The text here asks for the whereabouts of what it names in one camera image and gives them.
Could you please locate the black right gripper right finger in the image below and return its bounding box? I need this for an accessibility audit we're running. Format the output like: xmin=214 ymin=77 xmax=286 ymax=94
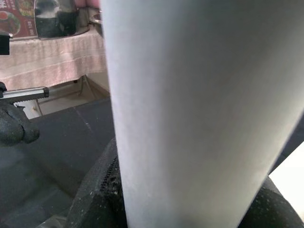
xmin=237 ymin=175 xmax=303 ymax=228

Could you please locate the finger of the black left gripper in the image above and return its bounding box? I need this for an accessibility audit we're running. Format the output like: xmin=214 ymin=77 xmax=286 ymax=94
xmin=0 ymin=102 xmax=40 ymax=146

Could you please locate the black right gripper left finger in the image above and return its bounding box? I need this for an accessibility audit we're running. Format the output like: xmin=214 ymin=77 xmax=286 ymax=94
xmin=66 ymin=136 xmax=128 ymax=228

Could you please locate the white plastic table leg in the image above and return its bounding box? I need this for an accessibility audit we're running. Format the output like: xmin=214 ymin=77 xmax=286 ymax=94
xmin=99 ymin=0 xmax=304 ymax=228

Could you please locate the beige table cover cloth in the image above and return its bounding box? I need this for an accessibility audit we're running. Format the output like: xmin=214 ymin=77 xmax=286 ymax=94
xmin=0 ymin=30 xmax=108 ymax=91

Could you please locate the white plastic table top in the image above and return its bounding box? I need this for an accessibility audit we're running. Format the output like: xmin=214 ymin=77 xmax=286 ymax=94
xmin=268 ymin=140 xmax=304 ymax=214

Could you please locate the black tablecloth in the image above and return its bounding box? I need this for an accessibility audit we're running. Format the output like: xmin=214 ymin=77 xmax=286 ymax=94
xmin=0 ymin=97 xmax=304 ymax=228

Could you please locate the red printed box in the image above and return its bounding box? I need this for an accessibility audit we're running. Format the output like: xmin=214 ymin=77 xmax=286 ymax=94
xmin=0 ymin=0 xmax=37 ymax=39

